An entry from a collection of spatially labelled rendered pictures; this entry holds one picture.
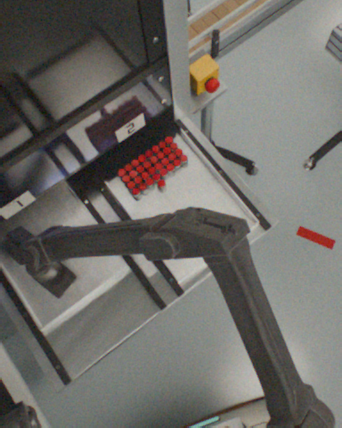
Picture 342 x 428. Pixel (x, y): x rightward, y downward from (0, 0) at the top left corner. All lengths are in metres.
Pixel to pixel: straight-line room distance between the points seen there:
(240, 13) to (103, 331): 0.97
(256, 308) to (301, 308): 1.45
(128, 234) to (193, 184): 0.56
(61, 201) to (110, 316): 0.34
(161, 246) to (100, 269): 0.59
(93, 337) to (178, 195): 0.43
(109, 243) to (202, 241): 0.22
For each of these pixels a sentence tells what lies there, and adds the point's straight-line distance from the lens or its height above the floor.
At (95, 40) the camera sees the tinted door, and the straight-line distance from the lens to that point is 1.03.
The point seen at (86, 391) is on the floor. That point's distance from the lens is 2.23.
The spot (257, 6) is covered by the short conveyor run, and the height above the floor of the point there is 0.93.
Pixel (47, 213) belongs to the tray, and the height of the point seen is 0.88.
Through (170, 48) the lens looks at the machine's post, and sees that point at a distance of 1.19.
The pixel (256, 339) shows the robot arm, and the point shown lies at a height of 1.36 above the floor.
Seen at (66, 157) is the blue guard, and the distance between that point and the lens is 1.25.
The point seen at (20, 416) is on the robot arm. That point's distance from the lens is 0.86.
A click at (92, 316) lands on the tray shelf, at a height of 0.88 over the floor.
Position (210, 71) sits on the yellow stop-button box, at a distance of 1.39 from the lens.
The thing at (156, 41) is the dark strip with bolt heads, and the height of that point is 1.28.
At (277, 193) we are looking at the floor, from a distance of 2.36.
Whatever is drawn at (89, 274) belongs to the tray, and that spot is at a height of 0.88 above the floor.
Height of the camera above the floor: 2.19
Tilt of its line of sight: 70 degrees down
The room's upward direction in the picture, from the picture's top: 10 degrees counter-clockwise
